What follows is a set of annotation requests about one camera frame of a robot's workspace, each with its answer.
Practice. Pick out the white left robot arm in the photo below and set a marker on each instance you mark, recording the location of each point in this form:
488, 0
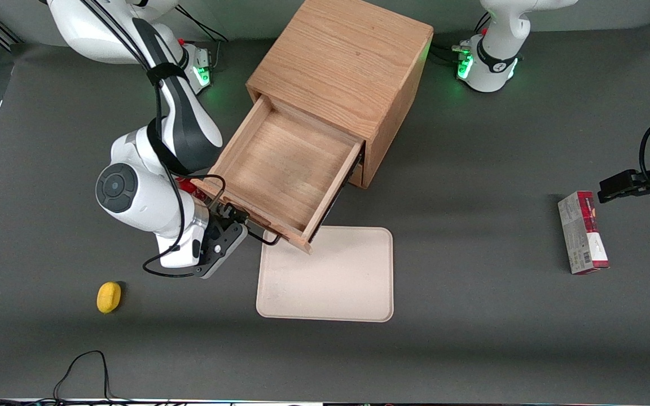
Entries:
494, 67

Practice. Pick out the yellow lemon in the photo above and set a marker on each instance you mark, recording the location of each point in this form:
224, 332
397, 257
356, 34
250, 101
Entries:
109, 298

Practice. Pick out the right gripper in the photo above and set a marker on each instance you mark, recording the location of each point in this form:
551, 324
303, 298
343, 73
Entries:
224, 214

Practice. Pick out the red cola bottle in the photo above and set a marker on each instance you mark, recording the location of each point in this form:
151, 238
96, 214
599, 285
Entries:
189, 189

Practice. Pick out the wooden cabinet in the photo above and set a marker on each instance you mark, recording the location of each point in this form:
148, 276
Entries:
347, 56

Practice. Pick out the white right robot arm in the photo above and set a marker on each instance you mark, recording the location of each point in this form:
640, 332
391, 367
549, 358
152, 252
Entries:
150, 208

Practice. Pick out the grey and red carton box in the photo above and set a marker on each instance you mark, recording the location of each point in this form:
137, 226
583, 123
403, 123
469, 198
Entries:
582, 237

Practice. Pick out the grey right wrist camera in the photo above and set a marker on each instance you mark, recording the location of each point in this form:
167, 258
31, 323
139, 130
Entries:
220, 248

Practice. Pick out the cream rectangular tray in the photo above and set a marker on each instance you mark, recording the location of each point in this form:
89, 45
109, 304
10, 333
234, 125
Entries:
336, 282

